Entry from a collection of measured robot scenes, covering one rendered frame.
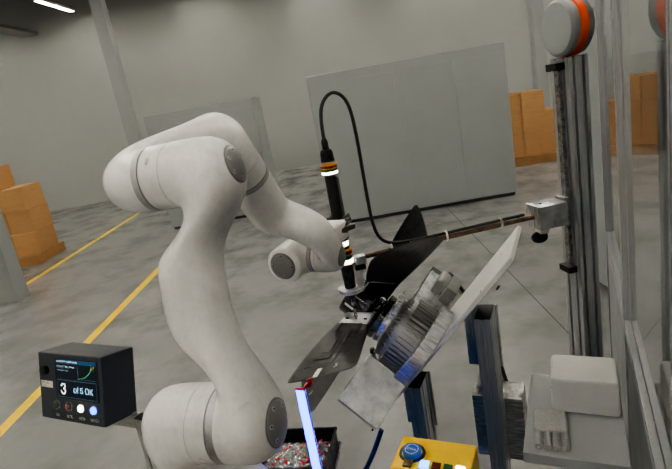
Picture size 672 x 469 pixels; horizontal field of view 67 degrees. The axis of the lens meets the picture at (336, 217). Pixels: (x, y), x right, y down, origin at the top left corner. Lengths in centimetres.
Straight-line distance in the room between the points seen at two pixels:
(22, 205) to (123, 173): 845
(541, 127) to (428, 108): 306
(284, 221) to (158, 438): 45
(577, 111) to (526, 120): 780
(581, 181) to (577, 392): 59
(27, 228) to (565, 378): 860
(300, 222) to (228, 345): 35
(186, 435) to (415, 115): 630
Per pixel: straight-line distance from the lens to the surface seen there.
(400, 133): 688
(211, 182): 72
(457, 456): 116
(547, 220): 158
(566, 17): 155
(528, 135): 944
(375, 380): 149
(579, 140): 159
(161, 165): 76
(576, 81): 157
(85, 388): 159
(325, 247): 106
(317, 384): 163
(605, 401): 159
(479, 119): 708
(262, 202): 98
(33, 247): 936
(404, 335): 146
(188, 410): 83
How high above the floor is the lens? 182
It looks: 14 degrees down
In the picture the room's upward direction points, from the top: 10 degrees counter-clockwise
